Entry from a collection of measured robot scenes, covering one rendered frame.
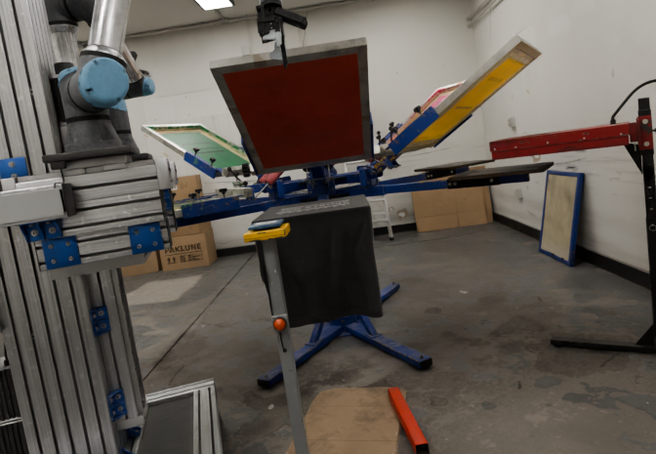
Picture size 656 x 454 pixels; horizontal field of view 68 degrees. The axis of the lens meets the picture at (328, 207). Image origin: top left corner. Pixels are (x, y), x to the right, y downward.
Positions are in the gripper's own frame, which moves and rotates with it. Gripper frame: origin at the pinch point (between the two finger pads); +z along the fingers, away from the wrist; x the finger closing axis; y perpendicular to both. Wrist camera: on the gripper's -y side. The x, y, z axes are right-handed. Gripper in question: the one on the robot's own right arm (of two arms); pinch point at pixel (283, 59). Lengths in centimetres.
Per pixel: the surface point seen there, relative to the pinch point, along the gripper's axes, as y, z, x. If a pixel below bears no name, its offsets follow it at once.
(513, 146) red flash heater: -95, 21, -76
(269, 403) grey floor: 37, 126, -99
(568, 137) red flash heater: -115, 23, -65
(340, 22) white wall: -35, -263, -417
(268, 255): 12, 64, -2
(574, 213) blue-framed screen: -190, 37, -242
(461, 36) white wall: -184, -225, -429
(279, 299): 11, 78, -7
